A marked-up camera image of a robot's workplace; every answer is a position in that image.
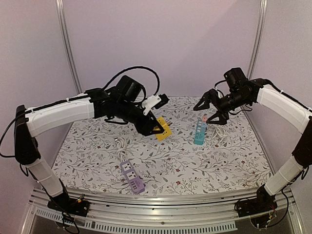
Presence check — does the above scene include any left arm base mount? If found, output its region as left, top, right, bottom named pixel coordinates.
left=47, top=193, right=90, bottom=217

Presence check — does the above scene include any right aluminium frame post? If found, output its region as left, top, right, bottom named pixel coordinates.
left=247, top=0, right=268, bottom=79

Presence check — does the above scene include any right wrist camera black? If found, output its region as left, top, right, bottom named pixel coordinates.
left=224, top=67, right=248, bottom=92

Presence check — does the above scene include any black camera cable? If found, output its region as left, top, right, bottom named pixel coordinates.
left=214, top=79, right=227, bottom=97
left=104, top=65, right=161, bottom=97

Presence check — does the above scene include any white cord of teal strip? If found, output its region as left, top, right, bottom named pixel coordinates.
left=207, top=124, right=230, bottom=144

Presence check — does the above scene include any left black camera cable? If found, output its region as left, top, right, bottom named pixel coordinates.
left=104, top=65, right=161, bottom=97

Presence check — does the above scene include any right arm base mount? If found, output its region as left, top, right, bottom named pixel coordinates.
left=234, top=187, right=277, bottom=217

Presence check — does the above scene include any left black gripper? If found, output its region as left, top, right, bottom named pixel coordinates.
left=116, top=99, right=165, bottom=137

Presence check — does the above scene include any white cord of purple strip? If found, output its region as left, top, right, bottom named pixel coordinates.
left=114, top=136, right=130, bottom=163

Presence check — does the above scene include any teal power strip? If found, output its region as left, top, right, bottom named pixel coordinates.
left=194, top=119, right=206, bottom=145

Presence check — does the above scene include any aluminium front rail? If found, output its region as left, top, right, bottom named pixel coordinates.
left=21, top=189, right=305, bottom=234

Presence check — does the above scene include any right black camera cable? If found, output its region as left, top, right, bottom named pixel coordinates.
left=214, top=79, right=227, bottom=97

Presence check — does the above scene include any left aluminium frame post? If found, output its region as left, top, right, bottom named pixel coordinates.
left=55, top=0, right=82, bottom=94

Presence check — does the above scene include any floral table cloth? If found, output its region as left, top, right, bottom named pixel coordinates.
left=52, top=97, right=272, bottom=196

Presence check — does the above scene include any yellow cube socket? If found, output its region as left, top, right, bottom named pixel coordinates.
left=155, top=117, right=172, bottom=141

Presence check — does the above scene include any purple power strip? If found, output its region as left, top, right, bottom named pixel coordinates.
left=120, top=160, right=145, bottom=195

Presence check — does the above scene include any aluminium frame post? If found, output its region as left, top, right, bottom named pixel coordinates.
left=55, top=0, right=82, bottom=94
left=247, top=0, right=268, bottom=79

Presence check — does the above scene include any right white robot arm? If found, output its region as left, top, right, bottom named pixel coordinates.
left=194, top=78, right=312, bottom=213

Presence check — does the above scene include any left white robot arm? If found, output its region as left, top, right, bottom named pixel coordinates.
left=14, top=87, right=164, bottom=212

